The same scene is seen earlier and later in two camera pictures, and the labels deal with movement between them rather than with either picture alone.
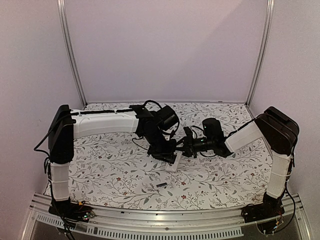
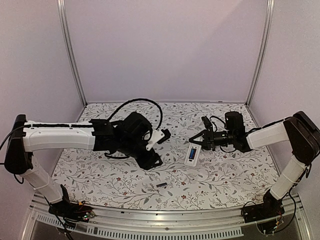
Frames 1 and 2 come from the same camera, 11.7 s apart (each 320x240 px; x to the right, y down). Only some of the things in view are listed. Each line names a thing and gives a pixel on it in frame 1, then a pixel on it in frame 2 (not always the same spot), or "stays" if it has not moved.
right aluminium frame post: x=269 y=21 stays
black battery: x=161 y=185 stays
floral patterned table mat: x=115 y=170 stays
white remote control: x=173 y=167 -> x=192 y=154
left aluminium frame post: x=67 y=48 stays
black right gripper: x=188 y=144 -> x=208 y=139
